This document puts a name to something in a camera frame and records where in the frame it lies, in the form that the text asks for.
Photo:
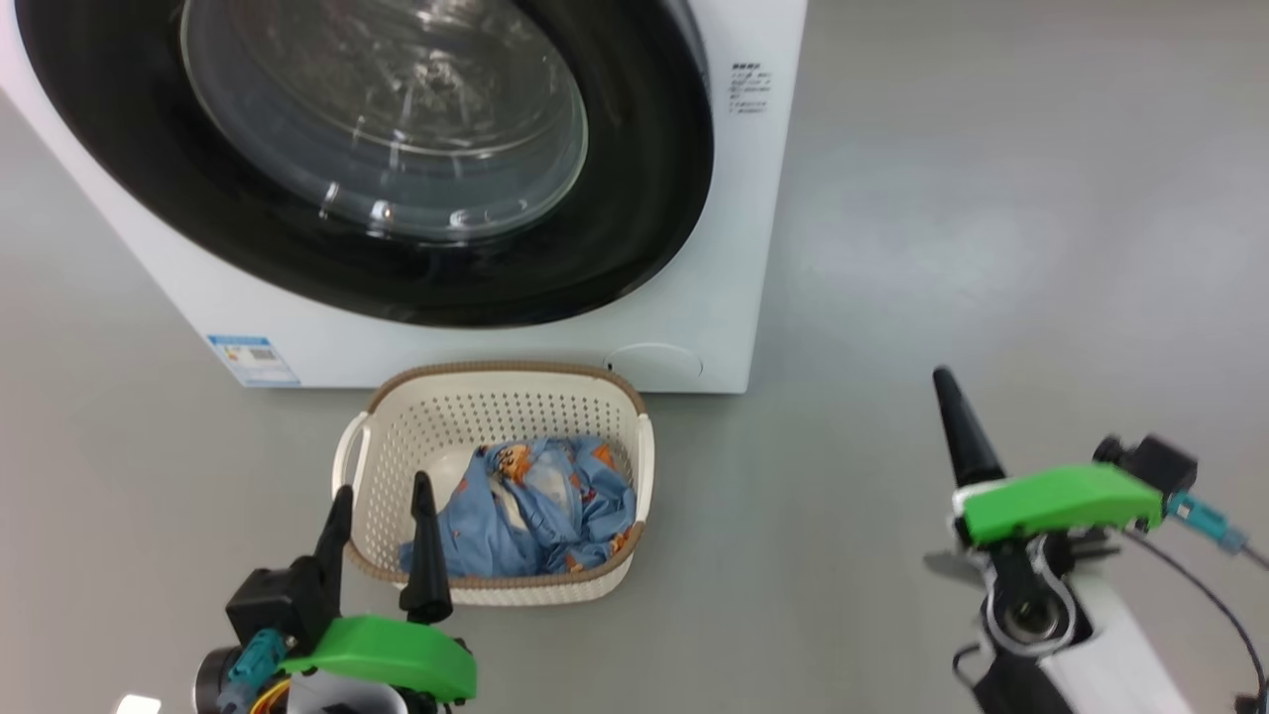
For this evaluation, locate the small printed text label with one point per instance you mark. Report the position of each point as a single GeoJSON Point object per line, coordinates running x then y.
{"type": "Point", "coordinates": [749, 89]}

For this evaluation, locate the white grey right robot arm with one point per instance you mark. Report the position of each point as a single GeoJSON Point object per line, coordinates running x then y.
{"type": "Point", "coordinates": [1100, 645]}

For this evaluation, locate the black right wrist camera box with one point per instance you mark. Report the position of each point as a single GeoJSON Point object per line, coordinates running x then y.
{"type": "Point", "coordinates": [1155, 464]}

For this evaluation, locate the blue white energy label sticker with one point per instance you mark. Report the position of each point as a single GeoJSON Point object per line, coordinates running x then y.
{"type": "Point", "coordinates": [253, 360]}

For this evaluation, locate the blue cartoon print garment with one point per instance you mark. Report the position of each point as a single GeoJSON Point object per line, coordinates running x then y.
{"type": "Point", "coordinates": [555, 516]}

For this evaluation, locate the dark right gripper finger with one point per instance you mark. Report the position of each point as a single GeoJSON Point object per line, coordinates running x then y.
{"type": "Point", "coordinates": [967, 436]}

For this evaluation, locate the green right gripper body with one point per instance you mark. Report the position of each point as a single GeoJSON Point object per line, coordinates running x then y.
{"type": "Point", "coordinates": [1061, 501]}

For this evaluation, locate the white front-load washing machine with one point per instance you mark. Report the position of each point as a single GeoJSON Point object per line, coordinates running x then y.
{"type": "Point", "coordinates": [753, 248]}

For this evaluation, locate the cream perforated basket brown rim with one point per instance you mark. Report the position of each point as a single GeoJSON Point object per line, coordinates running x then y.
{"type": "Point", "coordinates": [466, 416]}

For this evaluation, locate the black round glass washer door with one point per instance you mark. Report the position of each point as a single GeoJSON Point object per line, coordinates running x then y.
{"type": "Point", "coordinates": [634, 228]}

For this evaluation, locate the round white drain filter cover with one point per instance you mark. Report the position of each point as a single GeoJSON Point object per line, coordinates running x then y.
{"type": "Point", "coordinates": [654, 365]}

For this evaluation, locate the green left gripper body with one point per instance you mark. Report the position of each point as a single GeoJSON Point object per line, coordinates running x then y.
{"type": "Point", "coordinates": [397, 650]}

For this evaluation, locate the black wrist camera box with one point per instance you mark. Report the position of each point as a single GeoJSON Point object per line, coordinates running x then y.
{"type": "Point", "coordinates": [273, 605]}
{"type": "Point", "coordinates": [1155, 464]}

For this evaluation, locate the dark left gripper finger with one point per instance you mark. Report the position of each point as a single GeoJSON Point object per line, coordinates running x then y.
{"type": "Point", "coordinates": [426, 565]}
{"type": "Point", "coordinates": [335, 550]}

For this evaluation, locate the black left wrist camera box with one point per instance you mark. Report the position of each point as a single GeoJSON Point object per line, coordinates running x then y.
{"type": "Point", "coordinates": [273, 605]}

